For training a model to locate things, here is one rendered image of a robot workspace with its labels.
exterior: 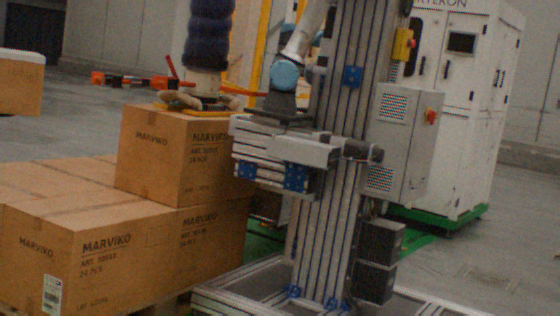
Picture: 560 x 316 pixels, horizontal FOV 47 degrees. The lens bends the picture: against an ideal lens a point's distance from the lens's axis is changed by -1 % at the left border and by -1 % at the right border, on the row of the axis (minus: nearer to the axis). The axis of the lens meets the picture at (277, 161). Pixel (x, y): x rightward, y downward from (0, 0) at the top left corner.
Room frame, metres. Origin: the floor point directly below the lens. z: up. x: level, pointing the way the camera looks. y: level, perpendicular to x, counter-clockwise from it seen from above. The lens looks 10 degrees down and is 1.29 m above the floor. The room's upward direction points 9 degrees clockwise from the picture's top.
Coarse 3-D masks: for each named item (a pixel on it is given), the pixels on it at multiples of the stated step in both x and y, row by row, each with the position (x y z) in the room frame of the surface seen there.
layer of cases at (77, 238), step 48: (0, 192) 2.56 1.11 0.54; (48, 192) 2.68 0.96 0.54; (96, 192) 2.81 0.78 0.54; (0, 240) 2.42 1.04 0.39; (48, 240) 2.29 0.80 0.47; (96, 240) 2.32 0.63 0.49; (144, 240) 2.57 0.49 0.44; (192, 240) 2.86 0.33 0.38; (240, 240) 3.23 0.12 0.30; (0, 288) 2.41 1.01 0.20; (48, 288) 2.27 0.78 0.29; (96, 288) 2.35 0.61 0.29; (144, 288) 2.60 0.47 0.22
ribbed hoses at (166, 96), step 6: (162, 90) 3.00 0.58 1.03; (168, 90) 2.98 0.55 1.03; (162, 96) 2.98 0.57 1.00; (168, 96) 2.96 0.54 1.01; (174, 96) 2.96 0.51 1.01; (180, 96) 2.92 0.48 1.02; (186, 96) 2.91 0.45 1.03; (222, 96) 3.22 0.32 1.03; (228, 96) 3.22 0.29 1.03; (168, 102) 3.04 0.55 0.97; (186, 102) 2.90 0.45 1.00; (192, 102) 2.90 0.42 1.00; (198, 102) 2.92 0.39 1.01; (228, 102) 3.23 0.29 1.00; (234, 102) 3.16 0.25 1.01; (240, 102) 3.21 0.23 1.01; (198, 108) 2.93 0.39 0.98; (228, 108) 3.16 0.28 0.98; (234, 108) 3.15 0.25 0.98
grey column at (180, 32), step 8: (184, 0) 4.53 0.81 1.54; (176, 8) 4.56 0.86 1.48; (184, 8) 4.53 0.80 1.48; (176, 16) 4.56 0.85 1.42; (184, 16) 4.52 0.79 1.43; (176, 24) 4.55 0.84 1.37; (184, 24) 4.52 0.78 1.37; (176, 32) 4.55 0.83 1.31; (184, 32) 4.51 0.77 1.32; (176, 40) 4.54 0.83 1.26; (184, 40) 4.51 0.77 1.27; (176, 48) 4.54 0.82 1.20; (176, 56) 4.54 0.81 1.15; (176, 64) 4.53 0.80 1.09; (168, 72) 4.56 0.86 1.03; (176, 72) 4.53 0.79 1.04; (184, 72) 4.49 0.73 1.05
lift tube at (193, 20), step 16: (192, 0) 3.05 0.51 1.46; (208, 0) 3.01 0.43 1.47; (224, 0) 3.03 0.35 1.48; (192, 16) 3.05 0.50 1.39; (208, 16) 3.01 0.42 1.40; (224, 16) 3.04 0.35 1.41; (192, 32) 3.03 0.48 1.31; (208, 32) 3.01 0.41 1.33; (224, 32) 3.05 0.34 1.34; (192, 48) 3.01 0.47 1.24; (208, 48) 3.00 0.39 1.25; (224, 48) 3.05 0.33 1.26
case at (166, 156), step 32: (128, 128) 2.93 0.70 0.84; (160, 128) 2.82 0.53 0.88; (192, 128) 2.78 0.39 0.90; (224, 128) 2.97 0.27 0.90; (128, 160) 2.91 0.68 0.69; (160, 160) 2.81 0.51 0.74; (192, 160) 2.80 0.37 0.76; (224, 160) 3.00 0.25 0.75; (160, 192) 2.80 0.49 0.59; (192, 192) 2.83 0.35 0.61; (224, 192) 3.04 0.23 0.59
